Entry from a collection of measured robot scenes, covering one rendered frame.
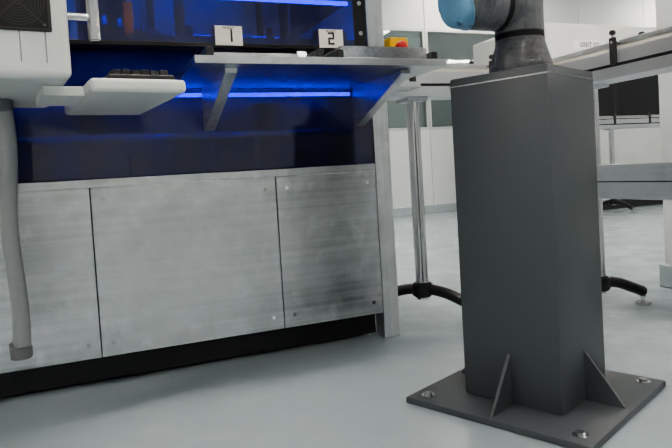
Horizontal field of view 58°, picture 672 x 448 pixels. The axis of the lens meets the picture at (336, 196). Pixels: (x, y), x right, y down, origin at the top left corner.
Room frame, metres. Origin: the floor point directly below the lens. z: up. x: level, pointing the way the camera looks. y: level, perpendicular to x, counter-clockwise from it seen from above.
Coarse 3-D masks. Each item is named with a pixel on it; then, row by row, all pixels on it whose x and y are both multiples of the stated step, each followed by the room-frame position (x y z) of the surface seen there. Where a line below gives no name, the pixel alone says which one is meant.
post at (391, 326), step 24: (384, 120) 2.09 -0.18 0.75; (384, 144) 2.09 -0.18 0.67; (384, 168) 2.09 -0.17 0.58; (384, 192) 2.08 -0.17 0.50; (384, 216) 2.08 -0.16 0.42; (384, 240) 2.08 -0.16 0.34; (384, 264) 2.08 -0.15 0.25; (384, 288) 2.08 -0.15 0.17; (384, 312) 2.07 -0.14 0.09; (384, 336) 2.08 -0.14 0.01
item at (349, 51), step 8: (336, 48) 1.65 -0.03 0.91; (344, 48) 1.63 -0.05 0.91; (352, 48) 1.64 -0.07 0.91; (360, 48) 1.65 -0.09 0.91; (368, 48) 1.66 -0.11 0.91; (376, 48) 1.67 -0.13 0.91; (384, 48) 1.67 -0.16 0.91; (392, 48) 1.68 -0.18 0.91; (400, 48) 1.69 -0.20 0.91; (408, 48) 1.70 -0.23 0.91; (416, 48) 1.71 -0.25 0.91; (424, 48) 1.72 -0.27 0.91; (344, 56) 1.63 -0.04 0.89; (352, 56) 1.64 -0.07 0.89; (360, 56) 1.65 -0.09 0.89; (368, 56) 1.66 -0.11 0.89; (376, 56) 1.67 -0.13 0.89; (384, 56) 1.67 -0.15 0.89; (392, 56) 1.68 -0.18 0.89; (400, 56) 1.69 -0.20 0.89; (408, 56) 1.70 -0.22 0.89; (416, 56) 1.71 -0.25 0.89; (424, 56) 1.72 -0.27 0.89
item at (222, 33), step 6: (216, 30) 1.88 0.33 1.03; (222, 30) 1.89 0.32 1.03; (228, 30) 1.89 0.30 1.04; (234, 30) 1.90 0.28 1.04; (240, 30) 1.91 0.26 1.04; (216, 36) 1.88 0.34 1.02; (222, 36) 1.89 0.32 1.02; (228, 36) 1.89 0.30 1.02; (234, 36) 1.90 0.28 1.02; (240, 36) 1.91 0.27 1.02; (216, 42) 1.88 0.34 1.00; (222, 42) 1.88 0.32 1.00; (228, 42) 1.89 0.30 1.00; (234, 42) 1.90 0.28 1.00; (240, 42) 1.91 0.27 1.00
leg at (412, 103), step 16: (416, 112) 2.30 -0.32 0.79; (416, 128) 2.30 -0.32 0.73; (416, 144) 2.30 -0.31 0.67; (416, 160) 2.30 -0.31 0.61; (416, 176) 2.30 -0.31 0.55; (416, 192) 2.30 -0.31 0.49; (416, 208) 2.30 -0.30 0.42; (416, 224) 2.31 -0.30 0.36; (416, 240) 2.31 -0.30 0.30; (416, 256) 2.31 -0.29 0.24; (416, 272) 2.31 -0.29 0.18
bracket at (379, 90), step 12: (396, 72) 1.76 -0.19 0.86; (408, 72) 1.74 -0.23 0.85; (360, 84) 1.99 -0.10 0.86; (372, 84) 1.90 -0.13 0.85; (384, 84) 1.83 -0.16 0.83; (396, 84) 1.79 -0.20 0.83; (360, 96) 1.99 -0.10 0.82; (372, 96) 1.91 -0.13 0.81; (384, 96) 1.85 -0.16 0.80; (360, 108) 1.99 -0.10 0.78; (372, 108) 1.92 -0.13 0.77; (360, 120) 2.00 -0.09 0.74
